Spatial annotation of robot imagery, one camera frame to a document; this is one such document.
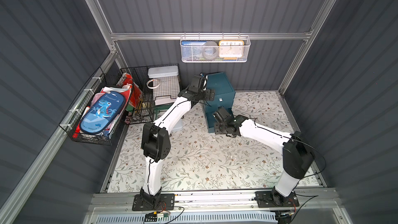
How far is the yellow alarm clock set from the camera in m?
0.89

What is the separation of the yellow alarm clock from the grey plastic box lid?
1.09ft

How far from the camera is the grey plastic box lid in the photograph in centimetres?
104
